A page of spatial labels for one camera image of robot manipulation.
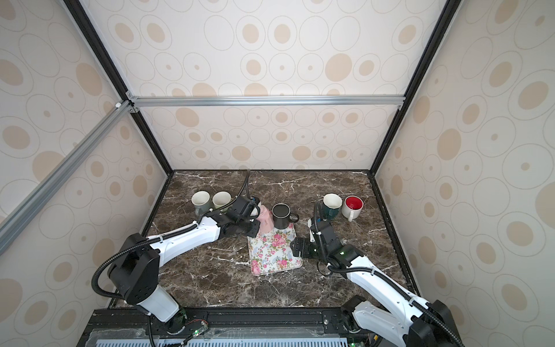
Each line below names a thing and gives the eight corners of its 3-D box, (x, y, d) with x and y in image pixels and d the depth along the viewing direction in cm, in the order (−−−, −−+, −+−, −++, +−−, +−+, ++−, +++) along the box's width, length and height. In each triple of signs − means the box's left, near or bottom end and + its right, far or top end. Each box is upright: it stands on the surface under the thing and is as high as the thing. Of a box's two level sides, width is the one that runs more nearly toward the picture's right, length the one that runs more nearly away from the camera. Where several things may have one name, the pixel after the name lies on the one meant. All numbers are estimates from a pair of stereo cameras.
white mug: (339, 220, 102) (343, 210, 96) (342, 203, 109) (346, 192, 102) (356, 225, 101) (361, 215, 94) (359, 208, 107) (364, 197, 101)
